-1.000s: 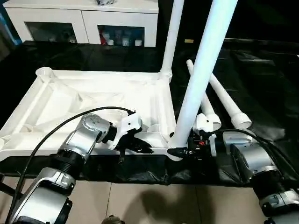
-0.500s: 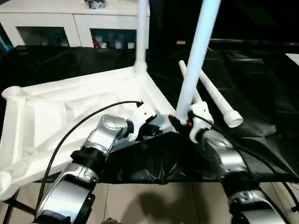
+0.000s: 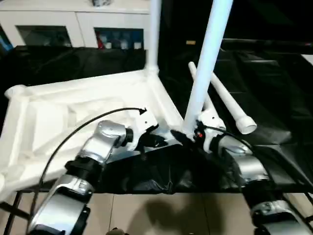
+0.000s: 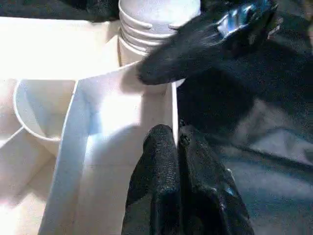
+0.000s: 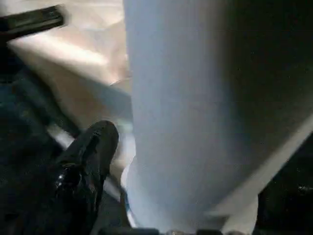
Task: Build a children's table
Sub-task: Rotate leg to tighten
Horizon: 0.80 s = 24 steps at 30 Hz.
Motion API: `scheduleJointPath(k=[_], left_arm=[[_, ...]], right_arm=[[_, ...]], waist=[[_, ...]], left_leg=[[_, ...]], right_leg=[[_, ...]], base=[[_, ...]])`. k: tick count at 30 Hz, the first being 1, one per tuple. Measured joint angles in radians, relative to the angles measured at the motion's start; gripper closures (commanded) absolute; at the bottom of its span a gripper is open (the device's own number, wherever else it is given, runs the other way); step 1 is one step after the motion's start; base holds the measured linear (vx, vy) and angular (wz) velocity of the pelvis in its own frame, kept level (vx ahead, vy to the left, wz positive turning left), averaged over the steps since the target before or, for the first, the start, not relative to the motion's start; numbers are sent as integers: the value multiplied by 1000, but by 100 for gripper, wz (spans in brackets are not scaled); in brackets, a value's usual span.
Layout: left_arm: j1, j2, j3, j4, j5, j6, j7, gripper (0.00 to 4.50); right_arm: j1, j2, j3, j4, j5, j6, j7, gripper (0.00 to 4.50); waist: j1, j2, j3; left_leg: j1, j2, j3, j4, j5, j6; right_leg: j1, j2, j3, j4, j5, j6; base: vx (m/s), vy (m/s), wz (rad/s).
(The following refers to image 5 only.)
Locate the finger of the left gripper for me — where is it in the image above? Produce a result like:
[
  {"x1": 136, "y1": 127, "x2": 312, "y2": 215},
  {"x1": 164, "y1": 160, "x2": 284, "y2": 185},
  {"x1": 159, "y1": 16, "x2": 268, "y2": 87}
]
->
[{"x1": 0, "y1": 5, "x2": 64, "y2": 34}]

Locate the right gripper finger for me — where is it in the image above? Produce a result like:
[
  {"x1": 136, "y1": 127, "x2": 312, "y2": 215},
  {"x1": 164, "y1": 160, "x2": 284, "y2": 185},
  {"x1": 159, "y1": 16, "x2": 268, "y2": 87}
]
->
[{"x1": 52, "y1": 119, "x2": 120, "y2": 235}]

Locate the white plastic table top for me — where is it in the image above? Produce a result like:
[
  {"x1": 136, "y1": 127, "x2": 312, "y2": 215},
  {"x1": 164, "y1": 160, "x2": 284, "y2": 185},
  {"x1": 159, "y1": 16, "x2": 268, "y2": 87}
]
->
[{"x1": 7, "y1": 0, "x2": 137, "y2": 172}]

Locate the white plastic table leg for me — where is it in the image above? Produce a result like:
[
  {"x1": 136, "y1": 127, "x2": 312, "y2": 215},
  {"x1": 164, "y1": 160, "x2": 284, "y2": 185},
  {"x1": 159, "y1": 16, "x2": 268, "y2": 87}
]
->
[{"x1": 122, "y1": 0, "x2": 313, "y2": 235}]

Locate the black table mat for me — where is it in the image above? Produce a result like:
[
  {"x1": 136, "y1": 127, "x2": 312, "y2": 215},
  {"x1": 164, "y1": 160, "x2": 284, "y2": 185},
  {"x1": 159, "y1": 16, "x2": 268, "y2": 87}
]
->
[{"x1": 0, "y1": 31, "x2": 313, "y2": 235}]

